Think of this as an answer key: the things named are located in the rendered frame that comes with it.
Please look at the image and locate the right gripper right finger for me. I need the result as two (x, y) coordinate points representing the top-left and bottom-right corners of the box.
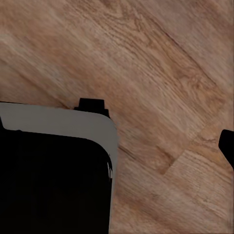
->
(218, 129), (234, 169)

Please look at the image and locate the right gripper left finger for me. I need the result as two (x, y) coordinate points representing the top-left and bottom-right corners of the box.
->
(0, 130), (25, 188)

